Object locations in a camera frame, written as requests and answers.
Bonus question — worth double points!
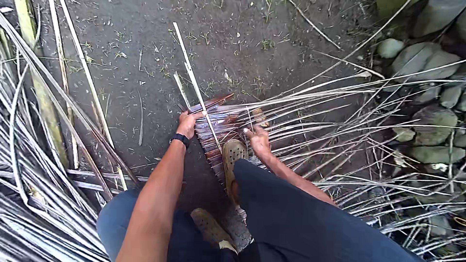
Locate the person's right hand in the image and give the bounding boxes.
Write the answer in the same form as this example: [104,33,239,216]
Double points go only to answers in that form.
[243,125,271,159]

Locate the person's left hand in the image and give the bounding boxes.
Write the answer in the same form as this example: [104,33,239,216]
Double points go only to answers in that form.
[176,108,207,140]

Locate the woven brown palm leaf panel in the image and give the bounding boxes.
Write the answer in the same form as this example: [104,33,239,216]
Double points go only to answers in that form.
[178,60,466,190]

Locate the long pale bamboo strip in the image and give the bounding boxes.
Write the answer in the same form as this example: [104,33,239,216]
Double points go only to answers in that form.
[173,22,222,153]

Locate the person's left forearm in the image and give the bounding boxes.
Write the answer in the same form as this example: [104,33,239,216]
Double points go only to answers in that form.
[115,133,190,262]

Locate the person's right forearm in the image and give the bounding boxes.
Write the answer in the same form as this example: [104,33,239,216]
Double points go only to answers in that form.
[257,151,339,208]

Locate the short pale bamboo strip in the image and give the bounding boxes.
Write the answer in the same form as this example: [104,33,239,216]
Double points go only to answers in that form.
[174,72,191,109]

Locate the thin grey leaf strip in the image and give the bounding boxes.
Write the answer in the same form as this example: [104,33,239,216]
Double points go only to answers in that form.
[138,90,144,146]

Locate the person's legs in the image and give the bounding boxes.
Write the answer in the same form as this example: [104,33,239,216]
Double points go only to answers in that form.
[96,139,424,262]

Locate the long dry beige stalk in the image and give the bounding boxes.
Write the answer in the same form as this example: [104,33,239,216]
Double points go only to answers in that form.
[60,0,129,191]
[49,0,79,170]

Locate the thin curved dry twig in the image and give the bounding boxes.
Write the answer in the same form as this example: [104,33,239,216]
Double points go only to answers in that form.
[288,0,342,50]

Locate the thick yellow-green pole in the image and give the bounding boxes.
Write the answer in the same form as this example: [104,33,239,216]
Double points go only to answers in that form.
[14,0,70,169]

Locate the pile of dried palm fronds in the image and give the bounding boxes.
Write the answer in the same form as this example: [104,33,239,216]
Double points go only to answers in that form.
[0,7,150,262]

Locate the heap of loose pale strips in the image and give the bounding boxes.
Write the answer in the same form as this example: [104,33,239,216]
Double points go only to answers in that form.
[315,173,466,262]

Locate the heap of grey stones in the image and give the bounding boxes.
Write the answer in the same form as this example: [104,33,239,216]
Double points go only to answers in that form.
[375,0,466,255]

